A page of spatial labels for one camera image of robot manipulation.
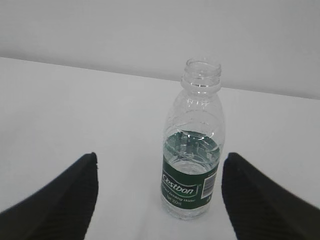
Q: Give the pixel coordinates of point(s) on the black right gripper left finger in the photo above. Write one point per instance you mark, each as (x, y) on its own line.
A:
(61, 210)

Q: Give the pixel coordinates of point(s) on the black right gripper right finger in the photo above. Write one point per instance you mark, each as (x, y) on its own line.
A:
(260, 209)

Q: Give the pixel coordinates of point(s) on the clear green-label water bottle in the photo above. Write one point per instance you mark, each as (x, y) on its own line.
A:
(193, 140)

